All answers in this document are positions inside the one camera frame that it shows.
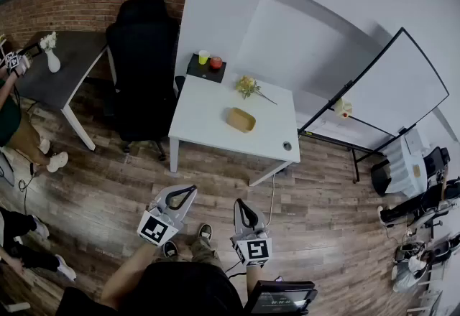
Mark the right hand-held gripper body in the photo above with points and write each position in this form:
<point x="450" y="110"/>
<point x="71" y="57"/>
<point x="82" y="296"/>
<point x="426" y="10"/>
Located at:
<point x="255" y="250"/>

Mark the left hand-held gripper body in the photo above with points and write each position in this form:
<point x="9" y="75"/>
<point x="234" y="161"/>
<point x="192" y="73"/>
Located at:
<point x="156" y="230"/>

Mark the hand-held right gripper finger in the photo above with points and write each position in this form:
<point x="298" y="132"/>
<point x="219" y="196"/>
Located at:
<point x="239" y="212"/>
<point x="254" y="215"/>

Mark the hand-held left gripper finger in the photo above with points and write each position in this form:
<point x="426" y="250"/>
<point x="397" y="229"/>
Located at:
<point x="181" y="190"/>
<point x="185" y="203"/>

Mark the yellow plastic tray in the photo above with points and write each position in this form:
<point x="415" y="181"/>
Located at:
<point x="240" y="120"/>

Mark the person's left forearm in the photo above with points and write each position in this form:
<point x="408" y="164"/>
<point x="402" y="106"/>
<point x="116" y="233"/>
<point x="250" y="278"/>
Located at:
<point x="125" y="275"/>

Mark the person's right forearm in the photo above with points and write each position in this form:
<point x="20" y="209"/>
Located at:
<point x="252" y="277"/>

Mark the person's left shoe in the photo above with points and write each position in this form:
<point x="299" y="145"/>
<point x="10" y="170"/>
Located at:
<point x="170" y="249"/>

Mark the person's shoe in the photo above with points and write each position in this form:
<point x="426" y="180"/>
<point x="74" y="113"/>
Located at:
<point x="205" y="231"/>
<point x="170" y="249"/>

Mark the person's right shoe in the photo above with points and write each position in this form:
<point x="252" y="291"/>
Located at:
<point x="205" y="231"/>

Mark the person's olive trousers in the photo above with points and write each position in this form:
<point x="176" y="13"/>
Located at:
<point x="205" y="251"/>

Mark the black chest-mounted screen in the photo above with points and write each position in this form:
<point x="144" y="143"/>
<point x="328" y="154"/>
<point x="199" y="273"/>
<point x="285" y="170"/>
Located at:
<point x="284" y="298"/>

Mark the person's black shirt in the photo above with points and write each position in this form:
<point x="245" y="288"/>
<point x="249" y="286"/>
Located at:
<point x="179" y="289"/>

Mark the white table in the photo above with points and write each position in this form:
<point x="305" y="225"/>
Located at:
<point x="201" y="117"/>

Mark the round metal table grommet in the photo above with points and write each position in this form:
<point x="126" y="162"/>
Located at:
<point x="287" y="145"/>

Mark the black flat box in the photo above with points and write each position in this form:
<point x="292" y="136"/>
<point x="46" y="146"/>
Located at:
<point x="201" y="70"/>

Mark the black office chair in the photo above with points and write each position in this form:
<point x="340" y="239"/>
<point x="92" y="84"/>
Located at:
<point x="143" y="74"/>

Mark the yellow flower bouquet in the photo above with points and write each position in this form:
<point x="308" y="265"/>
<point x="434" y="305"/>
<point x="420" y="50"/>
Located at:
<point x="247" y="86"/>

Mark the black waste bin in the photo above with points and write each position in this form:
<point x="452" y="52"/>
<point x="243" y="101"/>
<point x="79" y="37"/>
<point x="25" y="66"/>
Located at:
<point x="381" y="178"/>

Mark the red apple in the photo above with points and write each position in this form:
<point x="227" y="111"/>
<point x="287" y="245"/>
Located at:
<point x="215" y="62"/>

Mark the yellow paper cup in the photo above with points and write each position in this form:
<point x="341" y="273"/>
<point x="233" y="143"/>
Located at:
<point x="203" y="57"/>

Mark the cream whiteboard eraser holder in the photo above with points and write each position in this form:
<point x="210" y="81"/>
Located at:
<point x="342" y="108"/>

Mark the white drawer cabinet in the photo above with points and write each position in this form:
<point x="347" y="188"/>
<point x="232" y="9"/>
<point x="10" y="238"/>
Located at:
<point x="406" y="167"/>

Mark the dark desk with white legs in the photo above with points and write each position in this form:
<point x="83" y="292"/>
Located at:
<point x="72" y="63"/>

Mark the white vase with flowers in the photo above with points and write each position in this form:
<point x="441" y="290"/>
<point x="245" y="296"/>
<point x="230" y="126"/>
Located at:
<point x="53" y="61"/>

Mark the small black chair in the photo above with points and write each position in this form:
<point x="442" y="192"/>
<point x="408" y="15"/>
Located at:
<point x="436" y="160"/>

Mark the black-framed whiteboard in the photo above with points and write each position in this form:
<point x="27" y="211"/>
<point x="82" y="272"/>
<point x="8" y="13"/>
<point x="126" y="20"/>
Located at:
<point x="395" y="81"/>

